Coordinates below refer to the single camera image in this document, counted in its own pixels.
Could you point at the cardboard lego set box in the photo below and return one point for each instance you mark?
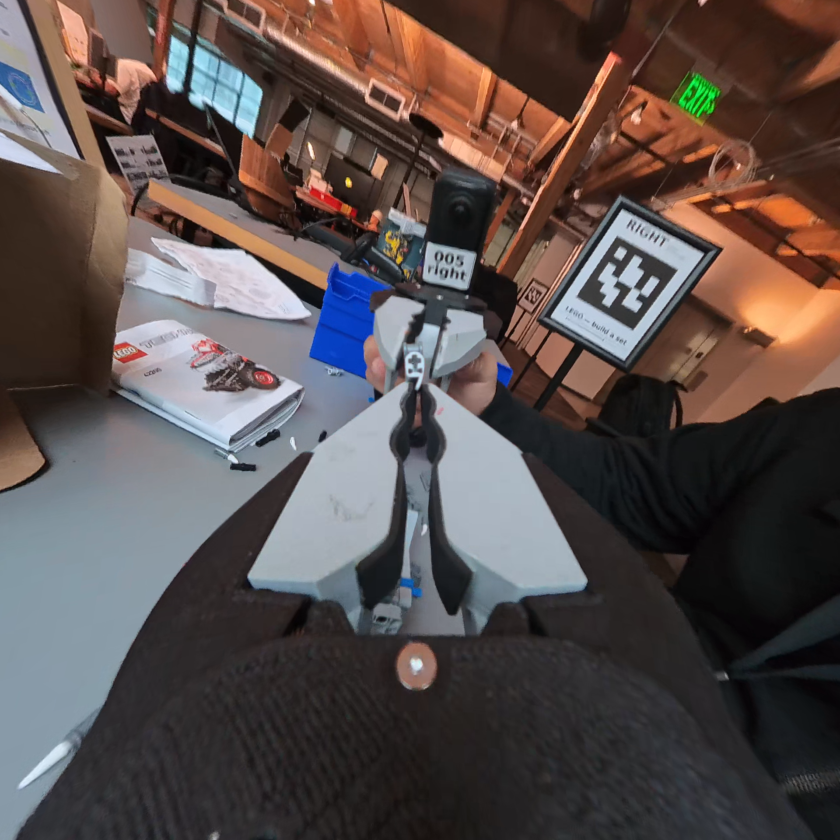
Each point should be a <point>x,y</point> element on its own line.
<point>52,262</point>

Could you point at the plywood cabinet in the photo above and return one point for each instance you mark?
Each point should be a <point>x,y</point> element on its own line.
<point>266,174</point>

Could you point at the grey lego assembly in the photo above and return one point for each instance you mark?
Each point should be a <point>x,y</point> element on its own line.
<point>414,367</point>

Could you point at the black bag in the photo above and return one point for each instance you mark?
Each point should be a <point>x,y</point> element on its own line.
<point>502,289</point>

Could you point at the person's dark jacket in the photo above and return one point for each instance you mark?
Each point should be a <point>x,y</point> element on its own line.
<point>774,656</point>

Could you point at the large framed marker sign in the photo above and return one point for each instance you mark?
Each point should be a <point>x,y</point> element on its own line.
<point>640,275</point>

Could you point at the green exit sign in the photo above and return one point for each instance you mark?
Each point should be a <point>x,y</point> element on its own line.
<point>697,98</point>

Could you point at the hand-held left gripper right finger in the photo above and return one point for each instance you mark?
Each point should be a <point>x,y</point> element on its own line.
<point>508,518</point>

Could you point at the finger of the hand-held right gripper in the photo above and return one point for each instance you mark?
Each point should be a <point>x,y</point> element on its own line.
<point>467,341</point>
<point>392,328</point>

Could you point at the grey workbench with wooden edge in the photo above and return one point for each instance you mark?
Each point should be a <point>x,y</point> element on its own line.
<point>243,216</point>

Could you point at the toy box with yellow vehicle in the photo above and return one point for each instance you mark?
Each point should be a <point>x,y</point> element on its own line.
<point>401,243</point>

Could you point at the red storage box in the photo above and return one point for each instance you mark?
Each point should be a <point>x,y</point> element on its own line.
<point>331,202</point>

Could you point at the person's right hand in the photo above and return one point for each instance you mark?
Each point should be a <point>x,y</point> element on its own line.
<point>476,387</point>

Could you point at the factory window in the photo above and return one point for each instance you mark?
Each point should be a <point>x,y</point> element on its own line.
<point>210,82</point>

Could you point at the lego instruction booklet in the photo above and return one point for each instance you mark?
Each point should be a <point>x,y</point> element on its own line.
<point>197,374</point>

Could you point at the long white lego spike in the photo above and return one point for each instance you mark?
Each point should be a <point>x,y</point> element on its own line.
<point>59,751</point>

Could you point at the black backpack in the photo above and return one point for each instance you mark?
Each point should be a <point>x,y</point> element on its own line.
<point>643,407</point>

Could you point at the black monitor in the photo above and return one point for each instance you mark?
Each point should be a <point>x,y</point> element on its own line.
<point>354,182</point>

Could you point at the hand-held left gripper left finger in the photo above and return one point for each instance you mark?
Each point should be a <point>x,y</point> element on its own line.
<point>315,518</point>

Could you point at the white printed placard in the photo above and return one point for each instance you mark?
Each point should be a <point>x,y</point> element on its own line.
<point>138,164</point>

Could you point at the white printed paper sheet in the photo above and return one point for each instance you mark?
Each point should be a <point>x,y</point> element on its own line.
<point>243,282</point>

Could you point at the blue plastic bin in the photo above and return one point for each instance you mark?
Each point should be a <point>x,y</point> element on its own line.
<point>341,321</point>

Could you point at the white paper stack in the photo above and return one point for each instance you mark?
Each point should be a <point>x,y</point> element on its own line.
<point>154,279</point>

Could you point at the person's right forearm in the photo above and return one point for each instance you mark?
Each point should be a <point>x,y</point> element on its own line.
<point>656,472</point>

